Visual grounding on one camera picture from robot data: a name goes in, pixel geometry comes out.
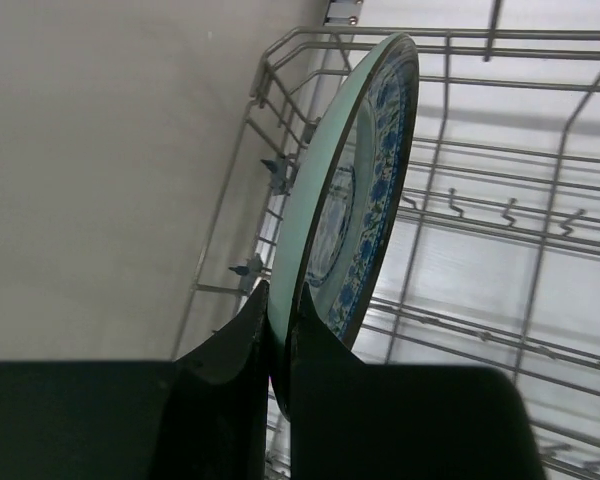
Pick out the grey wire dish rack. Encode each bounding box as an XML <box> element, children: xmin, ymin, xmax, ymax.
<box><xmin>177</xmin><ymin>1</ymin><xmax>600</xmax><ymax>479</ymax></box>

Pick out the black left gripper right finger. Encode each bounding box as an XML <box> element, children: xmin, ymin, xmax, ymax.
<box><xmin>290</xmin><ymin>292</ymin><xmax>546</xmax><ymax>480</ymax></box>

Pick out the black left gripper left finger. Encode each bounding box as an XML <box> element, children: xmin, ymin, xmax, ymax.
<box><xmin>0</xmin><ymin>282</ymin><xmax>269</xmax><ymax>479</ymax></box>

